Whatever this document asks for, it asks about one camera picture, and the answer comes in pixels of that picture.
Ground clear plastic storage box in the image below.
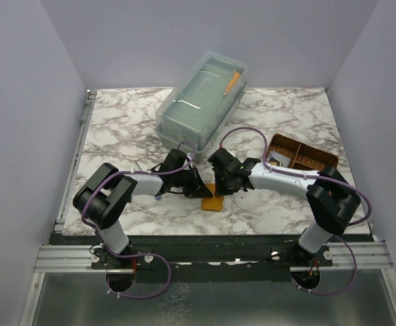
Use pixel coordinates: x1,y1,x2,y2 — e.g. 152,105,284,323
156,52,247,162

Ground brown woven divided basket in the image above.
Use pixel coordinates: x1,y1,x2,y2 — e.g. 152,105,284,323
266,134,338,170

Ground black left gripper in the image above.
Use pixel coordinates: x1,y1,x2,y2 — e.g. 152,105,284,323
172,166,213,198

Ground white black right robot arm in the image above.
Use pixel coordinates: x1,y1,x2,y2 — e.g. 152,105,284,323
208,148,361,266

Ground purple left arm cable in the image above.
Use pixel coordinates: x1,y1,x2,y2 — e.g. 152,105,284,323
82,141,198,300

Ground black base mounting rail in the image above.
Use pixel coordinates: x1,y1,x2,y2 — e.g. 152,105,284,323
35,234,393,283

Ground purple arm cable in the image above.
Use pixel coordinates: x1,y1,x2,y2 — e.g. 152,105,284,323
82,141,198,300
217,127,372,295

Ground orange utility knife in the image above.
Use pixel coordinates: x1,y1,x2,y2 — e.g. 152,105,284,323
223,71,241,96

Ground grey credit card stack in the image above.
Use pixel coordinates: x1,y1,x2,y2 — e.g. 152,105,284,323
267,151,291,167

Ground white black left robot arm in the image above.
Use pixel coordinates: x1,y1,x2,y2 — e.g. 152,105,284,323
73,149,213,268

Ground black green screwdriver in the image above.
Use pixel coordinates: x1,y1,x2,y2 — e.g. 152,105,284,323
135,161,143,171

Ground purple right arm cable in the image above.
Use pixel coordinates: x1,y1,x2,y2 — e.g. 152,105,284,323
217,127,372,295

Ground tan card holder wallet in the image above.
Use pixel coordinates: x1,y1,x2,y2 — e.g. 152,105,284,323
200,183,224,212

